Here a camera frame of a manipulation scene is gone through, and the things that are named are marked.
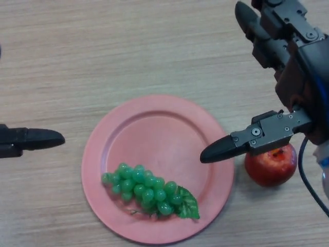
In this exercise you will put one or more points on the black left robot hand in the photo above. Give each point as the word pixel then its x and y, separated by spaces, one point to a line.
pixel 30 140

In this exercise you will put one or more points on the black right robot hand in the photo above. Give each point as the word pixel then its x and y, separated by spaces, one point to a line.
pixel 306 67

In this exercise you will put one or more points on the green grapes bunch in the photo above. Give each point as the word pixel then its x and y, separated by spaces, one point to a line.
pixel 144 187

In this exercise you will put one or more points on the pink round plate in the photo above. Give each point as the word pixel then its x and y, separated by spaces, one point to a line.
pixel 180 144

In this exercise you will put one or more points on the red apple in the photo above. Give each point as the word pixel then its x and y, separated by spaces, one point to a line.
pixel 270 169

